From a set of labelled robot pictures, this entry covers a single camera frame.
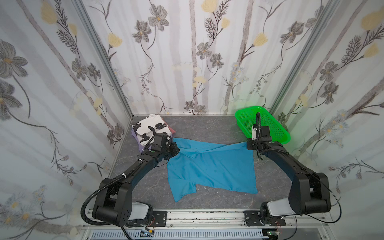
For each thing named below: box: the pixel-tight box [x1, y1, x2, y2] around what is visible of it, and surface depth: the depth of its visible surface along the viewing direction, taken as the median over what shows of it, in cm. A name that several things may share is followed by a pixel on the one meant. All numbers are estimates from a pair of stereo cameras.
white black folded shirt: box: [132, 114, 172, 147], surface depth 109 cm
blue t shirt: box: [166, 138, 258, 203], surface depth 92 cm
